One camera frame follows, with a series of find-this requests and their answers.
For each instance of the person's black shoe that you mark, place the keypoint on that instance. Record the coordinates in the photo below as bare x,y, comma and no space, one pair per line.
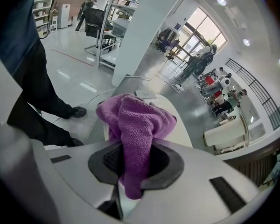
75,142
78,112

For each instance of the black chair chrome frame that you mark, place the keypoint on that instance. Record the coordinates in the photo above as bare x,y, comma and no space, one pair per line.
94,20

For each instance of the person's left black shoe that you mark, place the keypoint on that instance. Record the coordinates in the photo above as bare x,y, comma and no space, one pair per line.
78,112

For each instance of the white lidded trash bin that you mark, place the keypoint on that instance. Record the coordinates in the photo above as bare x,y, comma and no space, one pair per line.
183,127

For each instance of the white power strip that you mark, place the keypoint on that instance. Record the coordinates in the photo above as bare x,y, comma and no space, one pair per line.
177,86

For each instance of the black balcony railing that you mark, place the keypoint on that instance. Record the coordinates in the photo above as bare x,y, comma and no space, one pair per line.
274,118

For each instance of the person's right black shoe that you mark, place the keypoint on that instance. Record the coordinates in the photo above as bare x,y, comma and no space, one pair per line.
75,142

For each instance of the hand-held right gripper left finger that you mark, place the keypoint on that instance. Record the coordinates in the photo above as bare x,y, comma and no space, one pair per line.
67,178

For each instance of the glass entrance doors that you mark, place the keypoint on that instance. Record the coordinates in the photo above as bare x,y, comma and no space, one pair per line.
200,34

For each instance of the purple cloth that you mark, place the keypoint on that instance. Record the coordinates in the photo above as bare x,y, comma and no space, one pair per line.
135,125

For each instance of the white shelf with boxes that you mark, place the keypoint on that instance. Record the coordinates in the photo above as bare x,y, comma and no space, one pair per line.
42,10

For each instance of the white grey appliance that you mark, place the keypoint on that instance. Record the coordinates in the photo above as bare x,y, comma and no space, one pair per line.
120,27

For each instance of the white square pillar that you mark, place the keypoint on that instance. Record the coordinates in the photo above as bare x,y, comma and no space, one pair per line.
149,31

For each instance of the white tall cabinet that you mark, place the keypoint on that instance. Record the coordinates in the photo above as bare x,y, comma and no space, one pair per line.
63,16

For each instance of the red floor tape strip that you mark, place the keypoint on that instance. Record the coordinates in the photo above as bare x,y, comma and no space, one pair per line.
72,58

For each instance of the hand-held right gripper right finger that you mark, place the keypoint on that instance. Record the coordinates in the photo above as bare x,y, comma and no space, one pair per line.
189,195

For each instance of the person's black trousers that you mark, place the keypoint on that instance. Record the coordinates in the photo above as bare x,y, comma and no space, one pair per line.
37,90

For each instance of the white metal shelf rack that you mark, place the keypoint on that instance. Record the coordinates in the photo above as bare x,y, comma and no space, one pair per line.
107,59

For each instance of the white cylindrical pedestal table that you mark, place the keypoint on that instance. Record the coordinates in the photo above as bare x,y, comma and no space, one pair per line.
226,130

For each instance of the person's dark blue shirt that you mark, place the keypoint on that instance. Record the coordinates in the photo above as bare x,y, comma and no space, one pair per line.
11,20

